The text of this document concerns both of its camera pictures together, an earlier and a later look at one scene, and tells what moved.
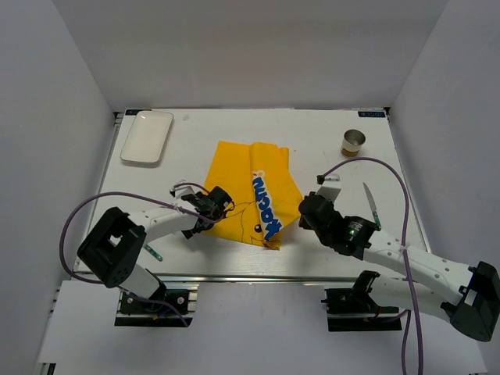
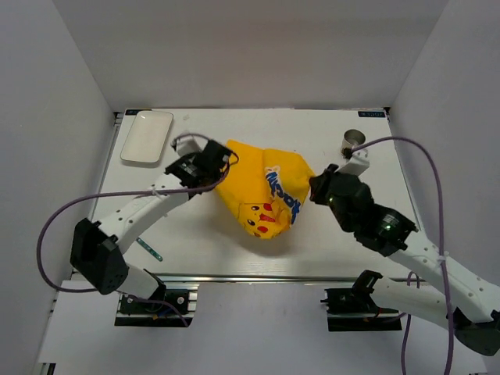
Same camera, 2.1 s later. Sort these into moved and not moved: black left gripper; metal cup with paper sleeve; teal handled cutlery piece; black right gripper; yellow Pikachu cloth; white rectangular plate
Moved: yellow Pikachu cloth; black right gripper; black left gripper
Not moved: teal handled cutlery piece; metal cup with paper sleeve; white rectangular plate
